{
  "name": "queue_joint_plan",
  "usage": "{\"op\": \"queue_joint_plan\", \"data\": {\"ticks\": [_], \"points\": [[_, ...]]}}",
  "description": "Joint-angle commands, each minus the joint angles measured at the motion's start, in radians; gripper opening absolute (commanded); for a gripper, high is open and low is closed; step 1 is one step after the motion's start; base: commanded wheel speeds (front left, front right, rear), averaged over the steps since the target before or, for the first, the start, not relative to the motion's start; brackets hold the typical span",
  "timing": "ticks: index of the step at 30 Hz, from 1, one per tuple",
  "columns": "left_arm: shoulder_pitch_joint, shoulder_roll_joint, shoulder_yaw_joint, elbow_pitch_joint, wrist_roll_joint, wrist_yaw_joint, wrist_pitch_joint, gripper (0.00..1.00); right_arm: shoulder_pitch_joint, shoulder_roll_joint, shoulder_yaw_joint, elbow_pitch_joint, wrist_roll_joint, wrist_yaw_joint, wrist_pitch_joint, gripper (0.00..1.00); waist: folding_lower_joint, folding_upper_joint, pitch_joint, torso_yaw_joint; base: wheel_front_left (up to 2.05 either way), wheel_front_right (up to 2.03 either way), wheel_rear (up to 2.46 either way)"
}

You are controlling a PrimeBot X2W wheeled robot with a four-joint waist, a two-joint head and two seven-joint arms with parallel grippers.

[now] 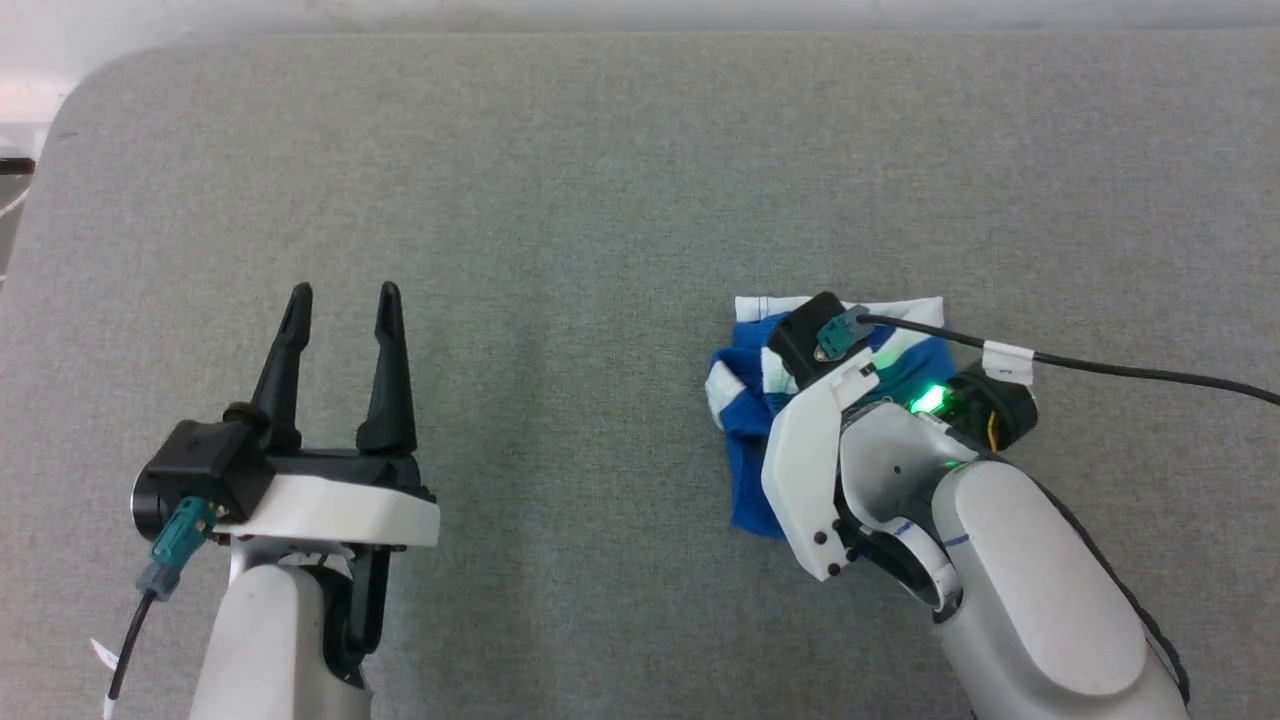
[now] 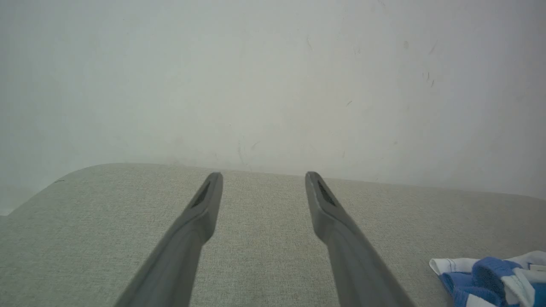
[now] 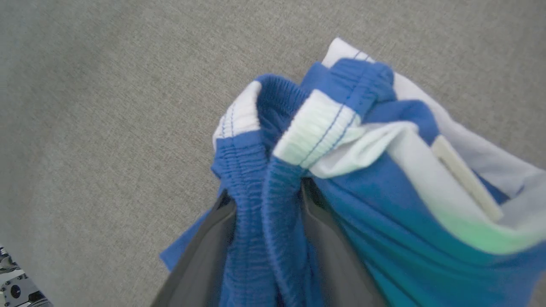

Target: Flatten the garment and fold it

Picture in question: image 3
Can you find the blue and white shorts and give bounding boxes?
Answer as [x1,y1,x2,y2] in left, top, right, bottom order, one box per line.
[159,37,546,307]

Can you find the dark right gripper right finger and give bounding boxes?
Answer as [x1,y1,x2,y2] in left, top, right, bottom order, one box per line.
[300,178,388,307]

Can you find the grey fabric sofa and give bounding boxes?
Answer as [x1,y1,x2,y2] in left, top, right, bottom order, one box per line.
[0,0,546,307]

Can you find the grey metal robot part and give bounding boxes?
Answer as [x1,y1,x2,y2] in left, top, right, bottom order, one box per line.
[0,245,53,307]

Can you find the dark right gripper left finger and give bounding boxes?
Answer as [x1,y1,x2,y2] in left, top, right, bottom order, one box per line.
[150,191,238,307]

